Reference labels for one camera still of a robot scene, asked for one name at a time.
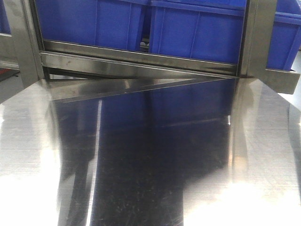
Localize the stainless steel shelf rack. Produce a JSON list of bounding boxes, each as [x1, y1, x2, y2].
[[0, 0, 300, 94]]

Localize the blue plastic bin left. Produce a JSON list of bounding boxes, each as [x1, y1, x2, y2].
[[35, 0, 149, 51]]

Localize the blue plastic bin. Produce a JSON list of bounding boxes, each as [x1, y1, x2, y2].
[[149, 0, 301, 70], [35, 0, 149, 51]]

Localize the blue plastic bin right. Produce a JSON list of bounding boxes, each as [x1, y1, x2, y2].
[[149, 0, 301, 70]]

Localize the blue bin far left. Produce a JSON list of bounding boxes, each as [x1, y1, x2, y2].
[[0, 0, 10, 34]]

